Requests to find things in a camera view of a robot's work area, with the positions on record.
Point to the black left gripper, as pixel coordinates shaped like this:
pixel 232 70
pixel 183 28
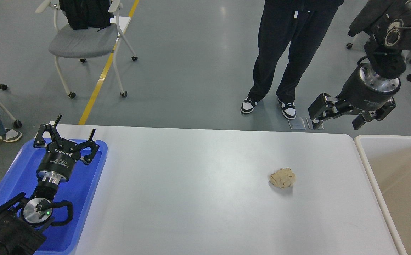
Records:
pixel 59 158

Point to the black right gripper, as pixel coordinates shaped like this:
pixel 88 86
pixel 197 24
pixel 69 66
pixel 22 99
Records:
pixel 365 90

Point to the beige paper ball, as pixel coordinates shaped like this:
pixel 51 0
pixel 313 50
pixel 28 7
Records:
pixel 283 178

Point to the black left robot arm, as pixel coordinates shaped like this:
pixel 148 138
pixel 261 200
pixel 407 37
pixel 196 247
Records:
pixel 23 220

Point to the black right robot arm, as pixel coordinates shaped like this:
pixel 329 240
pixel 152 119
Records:
pixel 368 92

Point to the right metal floor plate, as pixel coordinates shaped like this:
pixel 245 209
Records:
pixel 314 124

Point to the metal floor plate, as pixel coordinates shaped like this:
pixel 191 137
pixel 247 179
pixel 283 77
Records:
pixel 297 124
pixel 314 124

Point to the left metal floor plate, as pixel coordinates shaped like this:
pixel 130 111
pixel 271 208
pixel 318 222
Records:
pixel 297 124

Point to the blue plastic tray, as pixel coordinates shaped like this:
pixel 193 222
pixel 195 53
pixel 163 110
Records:
pixel 80 189

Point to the beige plastic bin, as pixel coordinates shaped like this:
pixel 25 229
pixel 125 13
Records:
pixel 387 161

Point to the standing person in black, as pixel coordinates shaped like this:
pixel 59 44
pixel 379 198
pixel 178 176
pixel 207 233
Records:
pixel 299 26

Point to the grey white wheeled chair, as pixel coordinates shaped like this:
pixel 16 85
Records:
pixel 86 43

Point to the black backpack on chair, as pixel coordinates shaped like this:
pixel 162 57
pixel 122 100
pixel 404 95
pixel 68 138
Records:
pixel 84 14

